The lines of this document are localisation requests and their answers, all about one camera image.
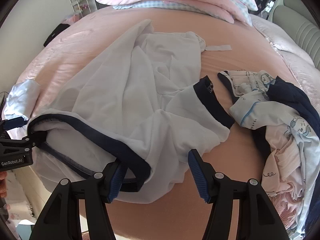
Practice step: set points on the white cartoon print pajamas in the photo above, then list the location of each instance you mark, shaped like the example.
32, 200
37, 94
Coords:
250, 110

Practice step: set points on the bed with pink sheet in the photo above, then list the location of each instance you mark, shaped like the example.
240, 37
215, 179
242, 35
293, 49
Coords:
175, 25

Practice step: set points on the grey-green padded headboard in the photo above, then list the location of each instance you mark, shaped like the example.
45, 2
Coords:
305, 30

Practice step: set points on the pink cloth heap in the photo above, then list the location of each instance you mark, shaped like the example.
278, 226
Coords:
72, 18

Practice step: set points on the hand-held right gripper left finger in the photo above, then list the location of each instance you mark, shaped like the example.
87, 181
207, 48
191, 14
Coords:
116, 180

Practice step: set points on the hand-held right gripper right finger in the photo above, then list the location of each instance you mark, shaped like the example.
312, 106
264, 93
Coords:
198, 177

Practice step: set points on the white t-shirt navy trim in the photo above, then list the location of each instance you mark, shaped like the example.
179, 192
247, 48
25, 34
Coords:
23, 95
125, 92

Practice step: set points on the navy blue garment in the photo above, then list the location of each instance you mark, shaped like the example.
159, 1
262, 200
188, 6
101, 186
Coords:
290, 95

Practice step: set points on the pink print pajama garment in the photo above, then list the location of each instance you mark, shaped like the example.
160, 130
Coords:
280, 165

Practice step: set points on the black bag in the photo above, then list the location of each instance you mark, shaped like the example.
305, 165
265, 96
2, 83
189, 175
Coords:
53, 33

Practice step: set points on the person's left hand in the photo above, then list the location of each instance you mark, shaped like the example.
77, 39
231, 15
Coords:
2, 182

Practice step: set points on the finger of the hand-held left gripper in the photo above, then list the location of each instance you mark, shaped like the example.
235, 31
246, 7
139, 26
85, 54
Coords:
16, 124
27, 142

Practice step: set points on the pale pink pillow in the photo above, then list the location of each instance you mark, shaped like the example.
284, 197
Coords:
282, 45
307, 80

